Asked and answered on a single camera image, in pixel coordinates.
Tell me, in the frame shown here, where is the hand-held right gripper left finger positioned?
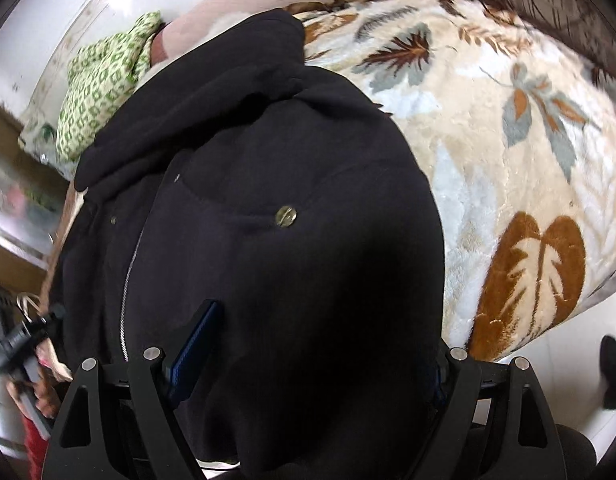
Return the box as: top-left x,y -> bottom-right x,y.
46,299 -> 225,480

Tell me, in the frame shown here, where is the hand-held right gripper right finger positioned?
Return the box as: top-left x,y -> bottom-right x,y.
428,346 -> 565,480

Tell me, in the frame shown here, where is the black coat with fur collar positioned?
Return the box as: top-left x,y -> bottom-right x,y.
45,10 -> 446,468

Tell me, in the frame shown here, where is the person's left forearm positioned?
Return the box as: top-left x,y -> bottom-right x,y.
15,400 -> 56,480

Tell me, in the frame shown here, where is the person's left hand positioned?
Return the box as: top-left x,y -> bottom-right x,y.
6,360 -> 59,421

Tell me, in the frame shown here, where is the stained glass door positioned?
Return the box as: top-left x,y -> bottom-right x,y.
0,150 -> 63,261

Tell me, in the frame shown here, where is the black shoe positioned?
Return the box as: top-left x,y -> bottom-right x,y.
600,335 -> 616,411

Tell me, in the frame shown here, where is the floral patterned paper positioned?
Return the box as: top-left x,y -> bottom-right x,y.
18,112 -> 61,163

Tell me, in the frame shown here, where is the leaf print blanket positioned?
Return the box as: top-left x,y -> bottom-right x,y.
288,0 -> 616,361

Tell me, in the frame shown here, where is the green checked cloth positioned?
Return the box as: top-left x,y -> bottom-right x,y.
55,10 -> 163,163

